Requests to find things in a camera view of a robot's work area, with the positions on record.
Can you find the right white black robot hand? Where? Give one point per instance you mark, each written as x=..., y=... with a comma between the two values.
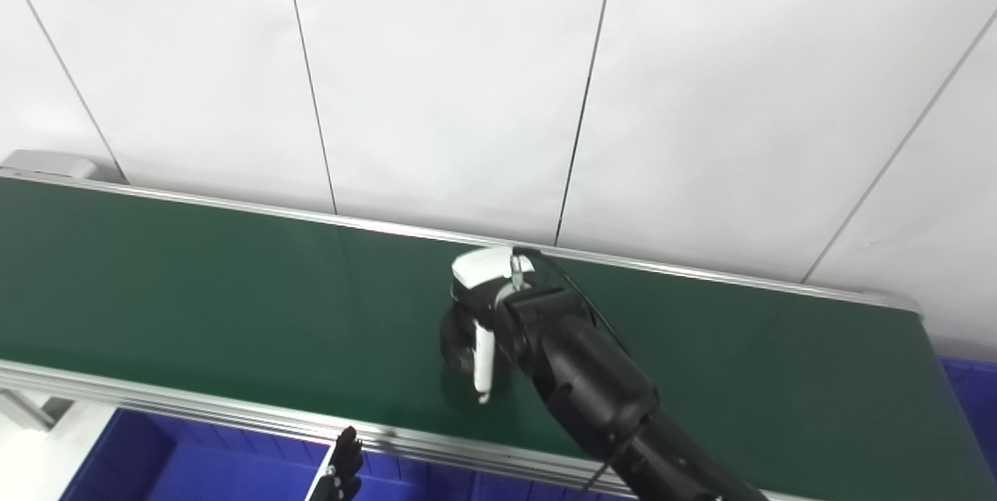
x=483, y=275

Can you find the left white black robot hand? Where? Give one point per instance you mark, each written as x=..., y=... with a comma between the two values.
x=343, y=462

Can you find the black round flanged part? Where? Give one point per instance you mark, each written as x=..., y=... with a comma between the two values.
x=454, y=349

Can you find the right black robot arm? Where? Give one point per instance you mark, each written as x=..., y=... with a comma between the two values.
x=592, y=376

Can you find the green conveyor belt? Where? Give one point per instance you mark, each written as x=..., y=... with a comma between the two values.
x=234, y=298

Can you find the grey aluminium conveyor leg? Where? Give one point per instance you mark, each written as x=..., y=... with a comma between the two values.
x=31, y=411

